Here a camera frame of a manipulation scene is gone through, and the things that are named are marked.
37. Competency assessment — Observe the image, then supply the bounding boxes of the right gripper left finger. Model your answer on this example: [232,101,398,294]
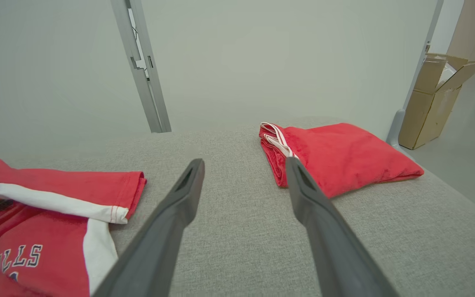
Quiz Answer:
[92,158,206,297]

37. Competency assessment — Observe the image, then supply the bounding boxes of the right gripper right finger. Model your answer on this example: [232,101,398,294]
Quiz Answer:
[285,156,399,297]

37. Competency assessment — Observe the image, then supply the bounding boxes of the red shorts with white stripes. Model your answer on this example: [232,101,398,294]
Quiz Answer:
[259,122,425,200]

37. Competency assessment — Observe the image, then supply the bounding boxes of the red jersey with white sleeves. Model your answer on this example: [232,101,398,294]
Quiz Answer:
[0,158,148,297]

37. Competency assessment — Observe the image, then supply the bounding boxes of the open brown cardboard box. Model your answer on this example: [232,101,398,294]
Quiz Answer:
[398,52,475,150]

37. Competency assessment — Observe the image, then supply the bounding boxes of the grey double partition post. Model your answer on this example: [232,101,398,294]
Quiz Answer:
[110,0,172,134]

